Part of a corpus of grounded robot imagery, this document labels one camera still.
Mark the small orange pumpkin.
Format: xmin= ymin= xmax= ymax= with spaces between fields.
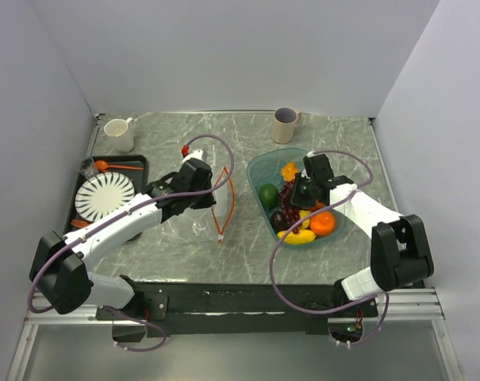
xmin=309 ymin=202 xmax=326 ymax=213

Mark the yellow lemon piece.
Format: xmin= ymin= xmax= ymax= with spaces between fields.
xmin=299 ymin=210 xmax=311 ymax=229

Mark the purple grape bunch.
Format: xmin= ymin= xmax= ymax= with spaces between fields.
xmin=279 ymin=180 xmax=300 ymax=228

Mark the clear zip top bag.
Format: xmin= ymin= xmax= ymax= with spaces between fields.
xmin=190 ymin=167 xmax=236 ymax=244

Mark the orange tangerine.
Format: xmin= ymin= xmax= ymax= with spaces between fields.
xmin=309 ymin=211 xmax=336 ymax=237

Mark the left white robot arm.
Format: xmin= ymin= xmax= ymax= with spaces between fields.
xmin=29 ymin=158 xmax=215 ymax=319

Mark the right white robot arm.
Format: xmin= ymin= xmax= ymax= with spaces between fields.
xmin=291 ymin=151 xmax=434 ymax=316

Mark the teal plastic food container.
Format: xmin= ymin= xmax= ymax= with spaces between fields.
xmin=247 ymin=148 xmax=348 ymax=250

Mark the green lime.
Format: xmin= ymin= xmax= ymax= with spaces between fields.
xmin=259 ymin=183 xmax=278 ymax=210

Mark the dark avocado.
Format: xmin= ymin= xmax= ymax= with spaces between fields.
xmin=270 ymin=210 xmax=290 ymax=233

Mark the black tray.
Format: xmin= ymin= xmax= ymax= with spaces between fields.
xmin=63 ymin=154 xmax=149 ymax=234

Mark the beige mug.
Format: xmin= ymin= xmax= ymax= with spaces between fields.
xmin=271 ymin=107 xmax=302 ymax=144

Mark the white cup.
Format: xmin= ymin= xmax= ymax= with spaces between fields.
xmin=104 ymin=117 xmax=134 ymax=153

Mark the orange plastic spoon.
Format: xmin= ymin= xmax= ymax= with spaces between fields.
xmin=94 ymin=160 xmax=143 ymax=171

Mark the white striped plate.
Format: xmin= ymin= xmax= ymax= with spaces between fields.
xmin=75 ymin=172 xmax=135 ymax=222

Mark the clear small glass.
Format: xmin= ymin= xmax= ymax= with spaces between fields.
xmin=79 ymin=156 xmax=98 ymax=179

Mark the orange plastic fork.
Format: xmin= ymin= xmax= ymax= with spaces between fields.
xmin=71 ymin=219 xmax=90 ymax=229

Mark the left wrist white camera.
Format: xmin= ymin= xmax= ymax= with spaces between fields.
xmin=181 ymin=145 xmax=207 ymax=164

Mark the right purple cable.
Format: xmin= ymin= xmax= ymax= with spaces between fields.
xmin=270 ymin=149 xmax=391 ymax=346

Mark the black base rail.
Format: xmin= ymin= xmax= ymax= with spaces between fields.
xmin=94 ymin=276 xmax=378 ymax=341

